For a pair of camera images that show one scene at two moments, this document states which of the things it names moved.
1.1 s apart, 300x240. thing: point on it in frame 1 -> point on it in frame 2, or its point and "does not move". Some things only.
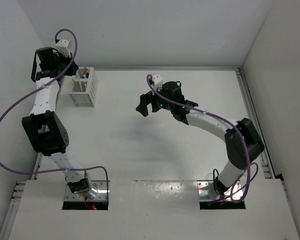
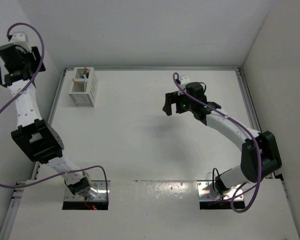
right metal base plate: x=206 y=191 does not move
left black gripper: x=72 y=67 -> x=34 y=56
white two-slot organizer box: x=84 y=87 does not move
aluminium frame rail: x=264 y=157 does not move
